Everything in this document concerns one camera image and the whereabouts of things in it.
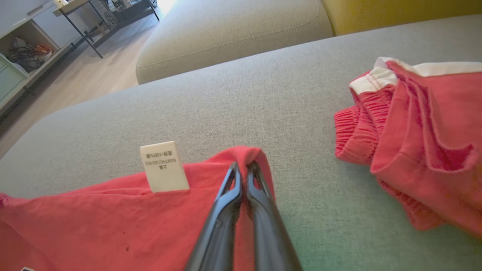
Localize black machine under table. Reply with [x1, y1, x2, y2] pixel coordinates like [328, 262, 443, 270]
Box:
[99, 0, 159, 27]

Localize red shorts white trim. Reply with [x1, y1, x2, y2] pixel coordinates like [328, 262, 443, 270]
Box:
[333, 56, 482, 240]

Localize red striped shorts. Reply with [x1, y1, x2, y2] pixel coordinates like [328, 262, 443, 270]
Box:
[0, 140, 276, 271]

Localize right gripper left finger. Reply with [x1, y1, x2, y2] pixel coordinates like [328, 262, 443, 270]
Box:
[185, 161, 244, 271]

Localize clutter in cabinet shelf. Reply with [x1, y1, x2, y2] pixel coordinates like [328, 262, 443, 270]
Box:
[5, 37, 54, 73]

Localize beige sofa seat cushion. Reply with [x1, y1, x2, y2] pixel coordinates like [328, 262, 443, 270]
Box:
[135, 0, 334, 85]

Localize yellow sofa back cushion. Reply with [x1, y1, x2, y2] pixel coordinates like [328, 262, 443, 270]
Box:
[321, 0, 482, 37]

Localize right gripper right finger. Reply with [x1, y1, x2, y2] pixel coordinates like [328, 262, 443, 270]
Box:
[245, 160, 304, 271]

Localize white low cabinet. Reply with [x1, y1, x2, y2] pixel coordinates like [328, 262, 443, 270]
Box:
[0, 0, 93, 113]

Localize black frame side table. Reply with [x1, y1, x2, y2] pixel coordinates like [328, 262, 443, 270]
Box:
[53, 0, 161, 59]

